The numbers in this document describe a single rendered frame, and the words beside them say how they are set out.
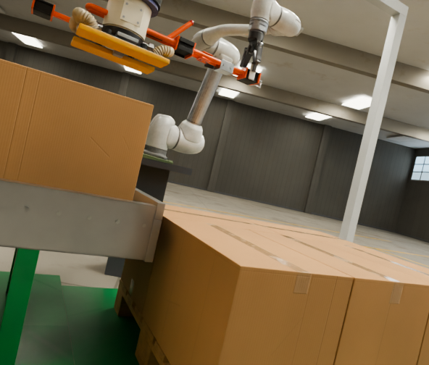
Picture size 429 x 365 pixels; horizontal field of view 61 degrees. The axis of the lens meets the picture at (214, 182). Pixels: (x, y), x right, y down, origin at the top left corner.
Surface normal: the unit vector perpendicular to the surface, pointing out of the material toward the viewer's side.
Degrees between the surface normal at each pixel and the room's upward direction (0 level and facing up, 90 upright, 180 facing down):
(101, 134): 90
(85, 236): 90
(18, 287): 90
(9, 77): 90
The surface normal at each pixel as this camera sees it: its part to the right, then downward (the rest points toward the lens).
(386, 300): 0.44, 0.12
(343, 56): 0.13, 0.05
